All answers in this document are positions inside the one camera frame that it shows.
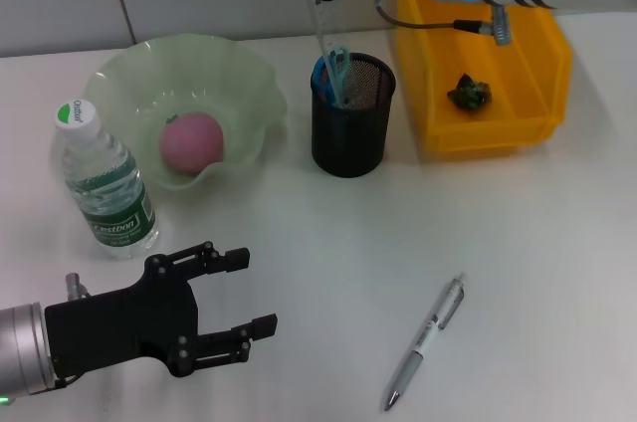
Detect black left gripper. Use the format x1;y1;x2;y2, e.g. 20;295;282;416
44;239;279;378

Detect clear plastic ruler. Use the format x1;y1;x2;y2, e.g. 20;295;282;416
302;0;352;109

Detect blue scissors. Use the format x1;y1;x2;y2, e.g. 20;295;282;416
312;45;353;108

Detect pink toy peach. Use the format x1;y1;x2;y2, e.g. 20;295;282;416
157;111;225;174

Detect white grey ballpoint pen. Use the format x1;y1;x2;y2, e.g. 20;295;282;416
382;272;468;412

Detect clear green-label water bottle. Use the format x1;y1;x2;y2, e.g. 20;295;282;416
53;98;161;260

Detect green plastic wrapper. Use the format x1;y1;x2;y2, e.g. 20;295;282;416
446;72;493;117

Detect pale green glass fruit plate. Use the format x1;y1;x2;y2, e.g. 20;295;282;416
82;33;290;192

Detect black mesh pen cup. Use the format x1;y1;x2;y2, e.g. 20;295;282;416
311;52;398;178

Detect yellow plastic bin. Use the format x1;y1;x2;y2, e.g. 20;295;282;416
392;0;573;157

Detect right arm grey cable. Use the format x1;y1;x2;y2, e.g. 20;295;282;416
366;0;514;48

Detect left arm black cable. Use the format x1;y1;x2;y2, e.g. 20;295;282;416
49;374;84;392

